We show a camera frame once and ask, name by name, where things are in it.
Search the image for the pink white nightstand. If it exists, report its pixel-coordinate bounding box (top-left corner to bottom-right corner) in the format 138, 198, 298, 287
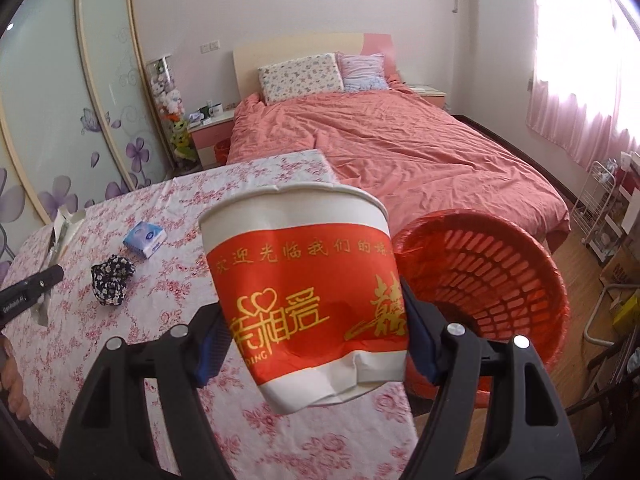
409, 83, 448, 109
187, 110, 236, 170

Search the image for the red plastic slotted basket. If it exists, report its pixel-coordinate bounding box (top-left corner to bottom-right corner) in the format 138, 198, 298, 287
392, 208, 571, 409

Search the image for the clear plush toy display case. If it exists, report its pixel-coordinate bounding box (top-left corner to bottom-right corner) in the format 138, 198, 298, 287
146, 54, 199, 172

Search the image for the red and white paper cup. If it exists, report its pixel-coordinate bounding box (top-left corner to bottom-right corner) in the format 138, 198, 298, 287
198, 183, 412, 416

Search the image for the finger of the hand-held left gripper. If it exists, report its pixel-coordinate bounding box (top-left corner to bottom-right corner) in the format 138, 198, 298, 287
24, 266, 65, 306

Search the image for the flower print glass wardrobe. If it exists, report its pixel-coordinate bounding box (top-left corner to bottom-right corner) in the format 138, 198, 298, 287
0, 0, 174, 282

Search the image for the yellow packet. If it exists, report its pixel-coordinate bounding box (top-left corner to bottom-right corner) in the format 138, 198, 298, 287
612, 292, 640, 337

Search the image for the person's left hand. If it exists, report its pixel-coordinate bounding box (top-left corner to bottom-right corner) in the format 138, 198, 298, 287
0, 335, 27, 423

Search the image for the blue tissue packet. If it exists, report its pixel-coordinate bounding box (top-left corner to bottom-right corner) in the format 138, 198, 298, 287
122, 223, 166, 260

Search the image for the pink curtain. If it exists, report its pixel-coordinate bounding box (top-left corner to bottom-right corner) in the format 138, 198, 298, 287
525, 0, 640, 175

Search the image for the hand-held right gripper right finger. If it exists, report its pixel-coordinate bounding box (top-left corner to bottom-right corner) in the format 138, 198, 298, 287
397, 275, 584, 480

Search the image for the black floral scrunchie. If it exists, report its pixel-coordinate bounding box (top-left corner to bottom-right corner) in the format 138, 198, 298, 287
91, 254, 136, 307

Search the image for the floral print pillow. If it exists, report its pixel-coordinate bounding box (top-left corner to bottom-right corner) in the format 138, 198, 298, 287
257, 53, 345, 106

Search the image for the cardboard box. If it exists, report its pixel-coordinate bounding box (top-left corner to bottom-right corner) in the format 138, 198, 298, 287
599, 237, 640, 311

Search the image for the yellow green plush toy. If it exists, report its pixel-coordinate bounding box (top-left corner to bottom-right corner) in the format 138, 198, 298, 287
169, 119, 199, 162

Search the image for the pink striped pillow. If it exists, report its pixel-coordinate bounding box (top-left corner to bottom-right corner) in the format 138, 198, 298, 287
337, 52, 389, 94

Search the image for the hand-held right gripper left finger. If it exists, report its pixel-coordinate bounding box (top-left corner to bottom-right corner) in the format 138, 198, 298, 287
57, 302, 234, 480

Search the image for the white wire rack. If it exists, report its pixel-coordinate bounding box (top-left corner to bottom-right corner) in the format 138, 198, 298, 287
569, 160, 627, 262

